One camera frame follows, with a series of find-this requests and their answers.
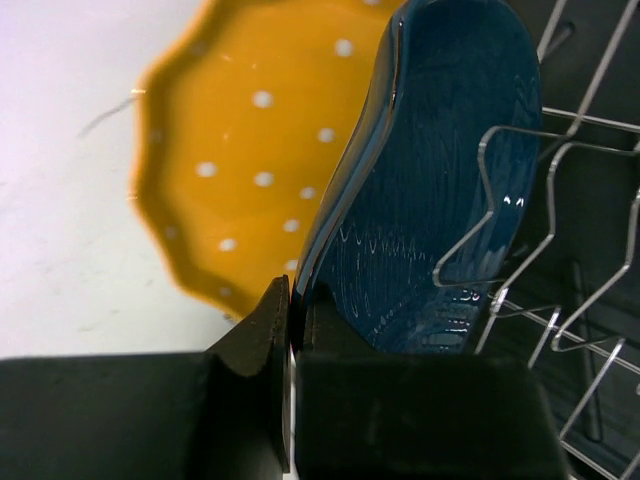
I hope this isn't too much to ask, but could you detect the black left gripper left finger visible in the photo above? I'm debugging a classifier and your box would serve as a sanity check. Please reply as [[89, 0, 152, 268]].
[[1, 277, 291, 479]]

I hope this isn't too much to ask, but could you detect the black drip tray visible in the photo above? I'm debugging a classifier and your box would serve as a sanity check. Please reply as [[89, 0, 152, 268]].
[[499, 0, 640, 480]]

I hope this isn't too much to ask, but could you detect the yellow polka dot plate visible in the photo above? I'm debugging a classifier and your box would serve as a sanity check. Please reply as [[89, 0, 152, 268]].
[[130, 1, 397, 320]]

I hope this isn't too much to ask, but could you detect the dark blue leaf plate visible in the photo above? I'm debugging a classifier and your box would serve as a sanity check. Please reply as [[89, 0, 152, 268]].
[[292, 1, 542, 354]]

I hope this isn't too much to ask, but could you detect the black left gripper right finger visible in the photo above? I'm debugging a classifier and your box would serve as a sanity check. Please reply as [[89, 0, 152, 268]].
[[293, 285, 568, 479]]

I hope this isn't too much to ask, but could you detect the metal wire dish rack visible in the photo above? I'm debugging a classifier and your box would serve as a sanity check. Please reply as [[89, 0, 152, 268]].
[[429, 0, 640, 480]]

